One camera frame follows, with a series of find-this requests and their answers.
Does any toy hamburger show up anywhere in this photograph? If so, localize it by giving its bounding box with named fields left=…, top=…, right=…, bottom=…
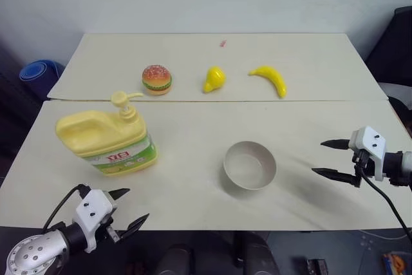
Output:
left=141, top=64, right=173, bottom=97

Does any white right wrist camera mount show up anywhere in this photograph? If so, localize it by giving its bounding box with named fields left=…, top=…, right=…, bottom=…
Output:
left=349, top=126, right=387, bottom=182

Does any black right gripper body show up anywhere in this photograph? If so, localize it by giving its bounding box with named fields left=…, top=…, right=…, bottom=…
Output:
left=351, top=148, right=377, bottom=189

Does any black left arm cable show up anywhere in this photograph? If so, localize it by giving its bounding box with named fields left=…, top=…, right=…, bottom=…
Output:
left=42, top=184, right=91, bottom=234

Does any thin white cable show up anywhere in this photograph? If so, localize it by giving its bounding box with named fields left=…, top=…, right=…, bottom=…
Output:
left=359, top=229, right=410, bottom=242

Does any yellow detergent pump bottle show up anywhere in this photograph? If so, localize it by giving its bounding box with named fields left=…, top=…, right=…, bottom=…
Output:
left=55, top=90, right=160, bottom=178

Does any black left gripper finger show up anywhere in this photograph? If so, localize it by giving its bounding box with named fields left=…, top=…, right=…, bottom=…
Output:
left=109, top=187, right=131, bottom=202
left=119, top=213, right=151, bottom=242

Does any yellow toy banana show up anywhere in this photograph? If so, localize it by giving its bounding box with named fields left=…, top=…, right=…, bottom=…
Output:
left=247, top=65, right=288, bottom=99

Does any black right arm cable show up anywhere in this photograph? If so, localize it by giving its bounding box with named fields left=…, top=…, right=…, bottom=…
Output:
left=360, top=171, right=412, bottom=240

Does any yellow toy pear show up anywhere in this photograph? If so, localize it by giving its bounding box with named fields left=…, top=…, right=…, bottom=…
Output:
left=201, top=66, right=227, bottom=95

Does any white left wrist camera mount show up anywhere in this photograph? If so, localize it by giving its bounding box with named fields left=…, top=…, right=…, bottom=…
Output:
left=75, top=189, right=118, bottom=254

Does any beige round bowl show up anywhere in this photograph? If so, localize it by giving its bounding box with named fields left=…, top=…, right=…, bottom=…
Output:
left=223, top=140, right=277, bottom=191

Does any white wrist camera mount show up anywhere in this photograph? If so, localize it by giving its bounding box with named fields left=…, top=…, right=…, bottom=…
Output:
left=75, top=189, right=118, bottom=254
left=349, top=126, right=387, bottom=182

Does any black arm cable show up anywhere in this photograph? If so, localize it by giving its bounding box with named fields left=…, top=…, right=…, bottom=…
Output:
left=360, top=171, right=412, bottom=240
left=42, top=184, right=91, bottom=234

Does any small dark box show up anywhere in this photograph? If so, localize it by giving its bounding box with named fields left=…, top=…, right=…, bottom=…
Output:
left=304, top=257, right=328, bottom=275

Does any colourful printed packet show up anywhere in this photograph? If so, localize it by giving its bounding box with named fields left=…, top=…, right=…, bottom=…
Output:
left=380, top=251, right=407, bottom=275

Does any black chair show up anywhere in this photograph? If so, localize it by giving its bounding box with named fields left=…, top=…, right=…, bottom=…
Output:
left=364, top=6, right=412, bottom=112

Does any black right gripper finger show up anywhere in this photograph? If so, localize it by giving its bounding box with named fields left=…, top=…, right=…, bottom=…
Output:
left=311, top=167, right=360, bottom=187
left=320, top=138, right=351, bottom=151

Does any blue rolled foam mat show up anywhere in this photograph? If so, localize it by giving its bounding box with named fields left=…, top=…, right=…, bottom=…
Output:
left=18, top=59, right=66, bottom=96

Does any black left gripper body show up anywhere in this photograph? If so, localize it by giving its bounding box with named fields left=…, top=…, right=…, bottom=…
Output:
left=94, top=202, right=124, bottom=245

